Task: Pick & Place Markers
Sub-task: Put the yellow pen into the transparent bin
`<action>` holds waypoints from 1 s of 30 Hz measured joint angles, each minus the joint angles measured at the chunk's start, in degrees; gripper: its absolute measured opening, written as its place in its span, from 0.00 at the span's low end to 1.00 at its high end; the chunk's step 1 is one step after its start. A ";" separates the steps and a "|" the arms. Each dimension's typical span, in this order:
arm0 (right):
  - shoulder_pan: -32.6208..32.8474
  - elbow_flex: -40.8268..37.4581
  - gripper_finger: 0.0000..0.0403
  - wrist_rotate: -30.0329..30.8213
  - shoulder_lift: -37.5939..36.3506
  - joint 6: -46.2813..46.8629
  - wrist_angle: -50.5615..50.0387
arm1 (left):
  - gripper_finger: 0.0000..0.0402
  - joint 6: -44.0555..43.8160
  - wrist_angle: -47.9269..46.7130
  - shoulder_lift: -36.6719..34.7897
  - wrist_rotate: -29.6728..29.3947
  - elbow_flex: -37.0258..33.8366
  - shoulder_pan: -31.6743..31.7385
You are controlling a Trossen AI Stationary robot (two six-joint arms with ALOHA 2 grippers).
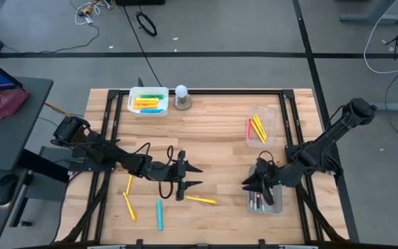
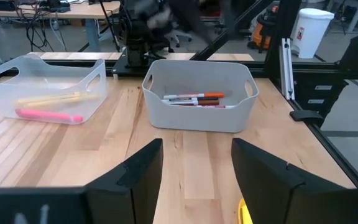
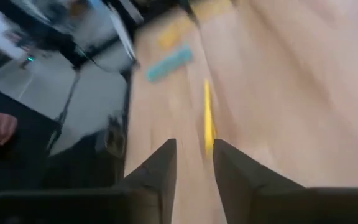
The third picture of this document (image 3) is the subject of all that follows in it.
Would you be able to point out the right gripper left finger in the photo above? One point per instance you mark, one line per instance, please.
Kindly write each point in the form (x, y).
(151, 196)

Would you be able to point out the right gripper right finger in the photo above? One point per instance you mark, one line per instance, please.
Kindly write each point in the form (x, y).
(247, 196)

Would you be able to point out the thin yellow highlighter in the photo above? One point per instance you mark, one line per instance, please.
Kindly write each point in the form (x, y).
(169, 39)
(209, 124)

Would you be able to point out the teal highlighter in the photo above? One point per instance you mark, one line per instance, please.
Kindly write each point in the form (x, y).
(169, 63)

